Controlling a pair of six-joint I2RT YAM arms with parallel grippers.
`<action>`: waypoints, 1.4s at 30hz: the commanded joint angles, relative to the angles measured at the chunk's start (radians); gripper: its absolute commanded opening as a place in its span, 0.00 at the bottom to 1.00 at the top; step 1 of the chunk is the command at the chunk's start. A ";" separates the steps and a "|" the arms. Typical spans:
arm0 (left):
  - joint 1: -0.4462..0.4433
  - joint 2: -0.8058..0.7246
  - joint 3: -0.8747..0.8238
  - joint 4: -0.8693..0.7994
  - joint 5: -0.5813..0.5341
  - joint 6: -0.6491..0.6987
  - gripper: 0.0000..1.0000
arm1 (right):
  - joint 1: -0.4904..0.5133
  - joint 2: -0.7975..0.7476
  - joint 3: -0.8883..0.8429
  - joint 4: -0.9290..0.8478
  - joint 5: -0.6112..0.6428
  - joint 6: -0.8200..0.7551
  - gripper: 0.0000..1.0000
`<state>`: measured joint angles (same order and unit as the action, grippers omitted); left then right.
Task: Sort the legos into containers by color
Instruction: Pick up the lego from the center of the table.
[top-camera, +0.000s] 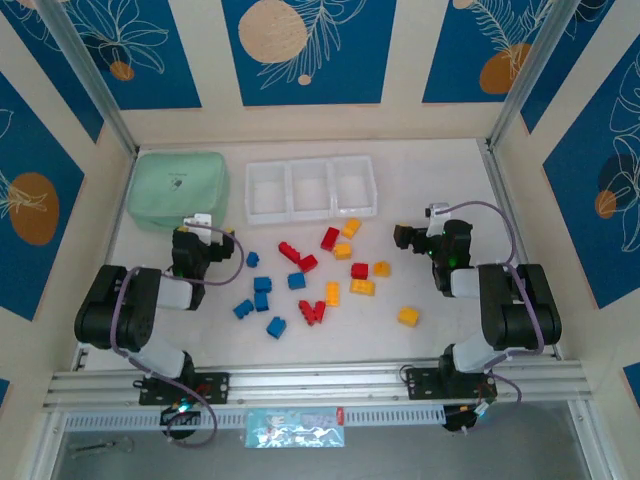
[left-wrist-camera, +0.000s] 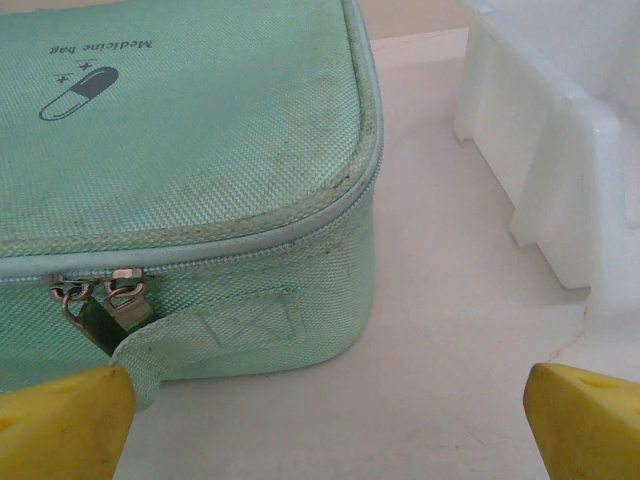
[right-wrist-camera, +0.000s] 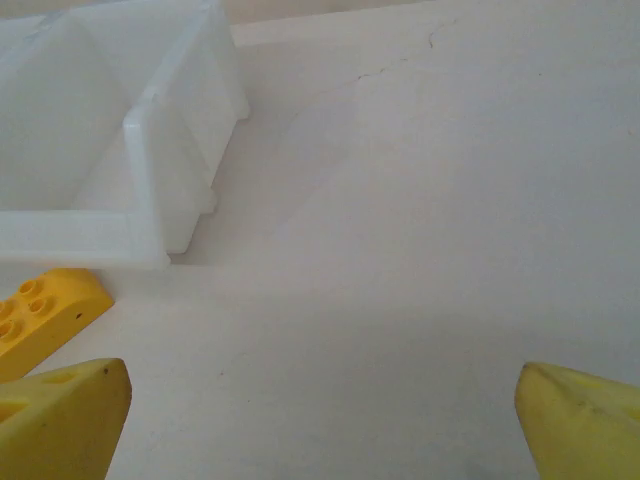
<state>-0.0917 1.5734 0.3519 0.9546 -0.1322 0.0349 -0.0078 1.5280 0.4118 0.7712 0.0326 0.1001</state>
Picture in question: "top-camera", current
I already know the aluminium side rail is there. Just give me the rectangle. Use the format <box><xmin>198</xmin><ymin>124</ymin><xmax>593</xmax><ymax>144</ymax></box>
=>
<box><xmin>477</xmin><ymin>139</ymin><xmax>561</xmax><ymax>359</ymax></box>

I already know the white slotted cable duct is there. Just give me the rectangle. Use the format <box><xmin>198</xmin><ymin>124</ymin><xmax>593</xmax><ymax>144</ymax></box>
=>
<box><xmin>64</xmin><ymin>405</ymin><xmax>446</xmax><ymax>431</ymax></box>

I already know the black electronics hub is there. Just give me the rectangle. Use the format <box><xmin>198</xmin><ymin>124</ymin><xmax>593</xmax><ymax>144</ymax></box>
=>
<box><xmin>159</xmin><ymin>399</ymin><xmax>202</xmax><ymax>427</ymax></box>
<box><xmin>443</xmin><ymin>403</ymin><xmax>494</xmax><ymax>434</ymax></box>

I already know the mint green zipper pouch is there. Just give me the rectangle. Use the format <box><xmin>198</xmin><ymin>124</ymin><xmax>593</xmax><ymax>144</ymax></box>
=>
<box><xmin>124</xmin><ymin>151</ymin><xmax>231</xmax><ymax>234</ymax></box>

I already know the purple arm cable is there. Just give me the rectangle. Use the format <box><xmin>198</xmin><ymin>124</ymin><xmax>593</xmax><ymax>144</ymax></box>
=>
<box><xmin>434</xmin><ymin>200</ymin><xmax>546</xmax><ymax>432</ymax></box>
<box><xmin>109</xmin><ymin>224</ymin><xmax>246</xmax><ymax>449</ymax></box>

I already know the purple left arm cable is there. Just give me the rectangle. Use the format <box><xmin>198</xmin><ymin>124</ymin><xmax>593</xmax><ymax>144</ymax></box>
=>
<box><xmin>109</xmin><ymin>224</ymin><xmax>246</xmax><ymax>449</ymax></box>

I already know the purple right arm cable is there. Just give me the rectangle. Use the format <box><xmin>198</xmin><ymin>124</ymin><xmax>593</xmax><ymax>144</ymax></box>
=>
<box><xmin>434</xmin><ymin>200</ymin><xmax>546</xmax><ymax>432</ymax></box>

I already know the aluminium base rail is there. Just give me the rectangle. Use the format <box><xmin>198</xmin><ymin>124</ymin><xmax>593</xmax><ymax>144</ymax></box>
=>
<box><xmin>42</xmin><ymin>358</ymin><xmax>591</xmax><ymax>410</ymax></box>

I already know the printed plastic packet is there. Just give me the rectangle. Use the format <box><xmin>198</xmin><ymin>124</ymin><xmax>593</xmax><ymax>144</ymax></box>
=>
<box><xmin>244</xmin><ymin>407</ymin><xmax>346</xmax><ymax>449</ymax></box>

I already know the aluminium frame post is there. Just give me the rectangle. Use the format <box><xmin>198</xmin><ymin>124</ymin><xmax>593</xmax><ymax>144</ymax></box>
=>
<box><xmin>37</xmin><ymin>0</ymin><xmax>140</xmax><ymax>156</ymax></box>
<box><xmin>487</xmin><ymin>0</ymin><xmax>574</xmax><ymax>151</ymax></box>

